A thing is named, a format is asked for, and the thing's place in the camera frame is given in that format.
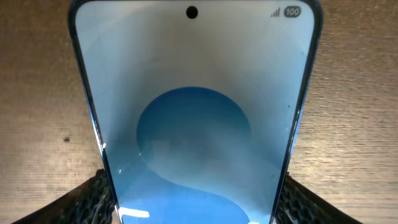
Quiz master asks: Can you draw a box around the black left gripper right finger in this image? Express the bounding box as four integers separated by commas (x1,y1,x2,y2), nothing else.
275,174,361,224

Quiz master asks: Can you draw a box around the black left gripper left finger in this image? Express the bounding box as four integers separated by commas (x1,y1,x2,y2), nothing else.
13,169,114,224

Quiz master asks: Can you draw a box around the blue Galaxy smartphone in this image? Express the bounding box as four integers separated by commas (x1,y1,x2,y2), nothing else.
68,0,323,224

